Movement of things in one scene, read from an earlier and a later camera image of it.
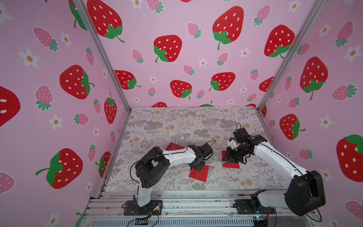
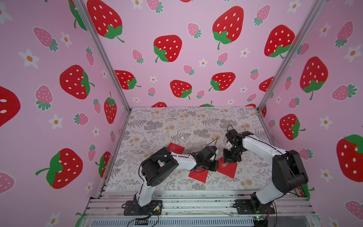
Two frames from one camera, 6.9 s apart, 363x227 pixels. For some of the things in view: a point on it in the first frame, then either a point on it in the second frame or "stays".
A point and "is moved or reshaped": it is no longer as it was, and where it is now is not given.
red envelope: [201, 176] stays
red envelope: [229, 165] is moved or reshaped
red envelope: [172, 146] stays
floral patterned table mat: [174, 127] stays
